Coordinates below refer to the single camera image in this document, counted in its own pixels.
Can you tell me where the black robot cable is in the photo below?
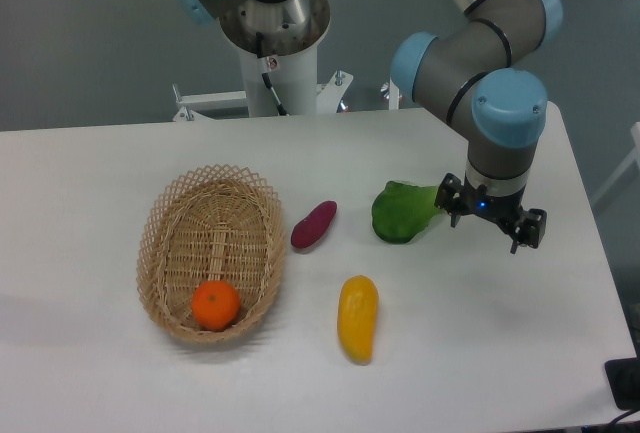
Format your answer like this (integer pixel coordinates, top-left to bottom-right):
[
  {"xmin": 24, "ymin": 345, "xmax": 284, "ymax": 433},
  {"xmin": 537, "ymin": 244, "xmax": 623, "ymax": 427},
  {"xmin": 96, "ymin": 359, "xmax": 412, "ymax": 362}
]
[{"xmin": 254, "ymin": 31, "xmax": 290, "ymax": 117}]

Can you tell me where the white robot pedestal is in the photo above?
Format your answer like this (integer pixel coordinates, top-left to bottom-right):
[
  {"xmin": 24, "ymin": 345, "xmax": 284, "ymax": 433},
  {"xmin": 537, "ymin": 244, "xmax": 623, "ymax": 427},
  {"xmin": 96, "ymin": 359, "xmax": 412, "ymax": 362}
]
[{"xmin": 173, "ymin": 0, "xmax": 354, "ymax": 121}]

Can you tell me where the white frame at right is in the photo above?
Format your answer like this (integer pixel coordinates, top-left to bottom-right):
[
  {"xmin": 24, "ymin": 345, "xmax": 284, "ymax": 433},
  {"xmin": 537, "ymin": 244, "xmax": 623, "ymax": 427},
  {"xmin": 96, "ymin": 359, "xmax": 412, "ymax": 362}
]
[{"xmin": 590, "ymin": 122, "xmax": 639, "ymax": 213}]

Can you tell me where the black device at edge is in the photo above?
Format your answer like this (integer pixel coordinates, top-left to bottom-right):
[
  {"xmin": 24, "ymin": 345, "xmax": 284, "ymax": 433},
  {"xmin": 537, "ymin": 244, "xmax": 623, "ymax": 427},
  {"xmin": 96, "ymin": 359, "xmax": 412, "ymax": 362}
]
[{"xmin": 604, "ymin": 358, "xmax": 639, "ymax": 410}]

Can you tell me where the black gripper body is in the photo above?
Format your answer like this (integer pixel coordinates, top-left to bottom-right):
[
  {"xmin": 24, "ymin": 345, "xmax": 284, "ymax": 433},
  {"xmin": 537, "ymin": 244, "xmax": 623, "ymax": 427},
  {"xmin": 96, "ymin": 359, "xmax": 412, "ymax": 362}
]
[{"xmin": 458, "ymin": 184, "xmax": 525, "ymax": 225}]

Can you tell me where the orange fruit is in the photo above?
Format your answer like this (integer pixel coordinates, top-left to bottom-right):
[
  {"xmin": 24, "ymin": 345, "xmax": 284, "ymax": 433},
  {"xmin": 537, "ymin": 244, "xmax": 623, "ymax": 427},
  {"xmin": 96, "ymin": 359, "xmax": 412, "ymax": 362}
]
[{"xmin": 191, "ymin": 280, "xmax": 240, "ymax": 331}]

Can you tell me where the purple sweet potato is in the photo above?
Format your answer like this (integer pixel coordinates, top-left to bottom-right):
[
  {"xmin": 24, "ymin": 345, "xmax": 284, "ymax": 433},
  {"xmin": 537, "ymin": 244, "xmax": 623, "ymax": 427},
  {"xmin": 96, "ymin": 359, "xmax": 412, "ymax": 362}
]
[{"xmin": 290, "ymin": 200, "xmax": 338, "ymax": 249}]

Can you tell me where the green bok choy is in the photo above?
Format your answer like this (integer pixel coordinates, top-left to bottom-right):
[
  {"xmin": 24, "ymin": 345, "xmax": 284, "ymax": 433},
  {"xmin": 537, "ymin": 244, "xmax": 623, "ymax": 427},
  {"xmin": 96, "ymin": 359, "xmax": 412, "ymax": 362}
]
[{"xmin": 371, "ymin": 181, "xmax": 442, "ymax": 244}]

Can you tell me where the woven wicker basket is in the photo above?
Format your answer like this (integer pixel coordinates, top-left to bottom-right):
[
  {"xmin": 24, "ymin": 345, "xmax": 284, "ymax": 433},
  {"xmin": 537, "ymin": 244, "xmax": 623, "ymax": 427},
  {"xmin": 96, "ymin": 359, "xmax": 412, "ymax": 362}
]
[{"xmin": 137, "ymin": 165, "xmax": 287, "ymax": 345}]

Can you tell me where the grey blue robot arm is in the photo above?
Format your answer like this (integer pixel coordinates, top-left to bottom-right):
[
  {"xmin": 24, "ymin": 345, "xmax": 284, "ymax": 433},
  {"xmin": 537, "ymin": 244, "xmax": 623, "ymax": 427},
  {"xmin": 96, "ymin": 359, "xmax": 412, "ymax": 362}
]
[{"xmin": 177, "ymin": 0, "xmax": 563, "ymax": 248}]

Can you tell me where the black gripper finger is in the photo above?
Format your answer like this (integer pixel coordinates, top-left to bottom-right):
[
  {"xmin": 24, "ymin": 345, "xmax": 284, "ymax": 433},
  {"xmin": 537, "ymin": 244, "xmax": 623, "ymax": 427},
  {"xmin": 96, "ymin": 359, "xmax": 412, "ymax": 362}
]
[
  {"xmin": 509, "ymin": 208, "xmax": 547, "ymax": 254},
  {"xmin": 434, "ymin": 173, "xmax": 463, "ymax": 227}
]

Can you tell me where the yellow mango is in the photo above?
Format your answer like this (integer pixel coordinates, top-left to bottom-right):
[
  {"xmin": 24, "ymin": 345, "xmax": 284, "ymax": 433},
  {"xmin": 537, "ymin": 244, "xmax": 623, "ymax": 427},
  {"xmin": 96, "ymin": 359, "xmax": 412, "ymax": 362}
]
[{"xmin": 337, "ymin": 275, "xmax": 379, "ymax": 365}]

